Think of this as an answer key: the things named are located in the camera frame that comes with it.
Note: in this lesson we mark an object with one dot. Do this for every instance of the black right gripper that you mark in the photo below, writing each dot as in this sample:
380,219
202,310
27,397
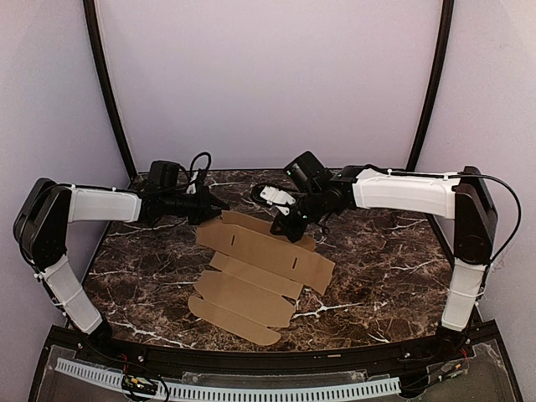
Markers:
294,219

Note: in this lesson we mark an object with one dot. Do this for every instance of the black frame post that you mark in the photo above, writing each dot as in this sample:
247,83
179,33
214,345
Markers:
106,89
436,69

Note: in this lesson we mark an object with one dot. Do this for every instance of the right black frame post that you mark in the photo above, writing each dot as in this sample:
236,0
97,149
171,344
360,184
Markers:
436,69

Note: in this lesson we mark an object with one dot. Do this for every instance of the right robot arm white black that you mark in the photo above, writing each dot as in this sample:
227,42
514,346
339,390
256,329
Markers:
462,198

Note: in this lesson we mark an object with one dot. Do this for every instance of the brown cardboard box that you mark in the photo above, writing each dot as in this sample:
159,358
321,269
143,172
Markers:
254,277

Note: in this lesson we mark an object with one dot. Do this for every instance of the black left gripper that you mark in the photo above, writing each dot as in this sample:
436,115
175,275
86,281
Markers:
202,205

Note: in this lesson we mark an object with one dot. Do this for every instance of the small green circuit board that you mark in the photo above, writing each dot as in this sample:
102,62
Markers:
138,384

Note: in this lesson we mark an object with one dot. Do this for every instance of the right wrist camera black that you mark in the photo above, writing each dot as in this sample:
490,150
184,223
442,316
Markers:
270,196

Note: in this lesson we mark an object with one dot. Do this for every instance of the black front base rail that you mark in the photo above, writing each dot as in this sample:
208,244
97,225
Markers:
395,358

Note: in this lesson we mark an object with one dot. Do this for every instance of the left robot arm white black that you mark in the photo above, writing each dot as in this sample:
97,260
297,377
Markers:
41,226

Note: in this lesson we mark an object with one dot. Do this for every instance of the left black frame post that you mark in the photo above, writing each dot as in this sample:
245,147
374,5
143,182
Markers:
106,89

